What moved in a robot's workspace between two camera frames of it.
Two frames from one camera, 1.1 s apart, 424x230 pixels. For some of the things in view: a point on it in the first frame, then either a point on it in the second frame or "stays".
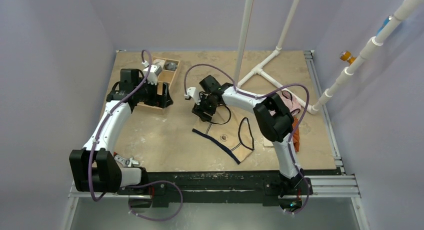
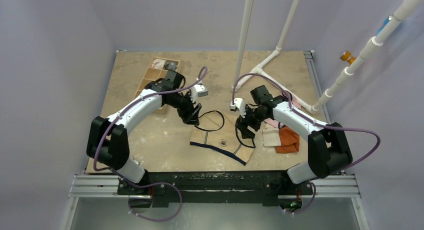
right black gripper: (202, 108) → (246, 122)
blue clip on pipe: (385, 22) stays
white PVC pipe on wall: (413, 0) stays
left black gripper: (160, 100) → (189, 115)
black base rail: (268, 187) stays
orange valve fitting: (347, 56) stays
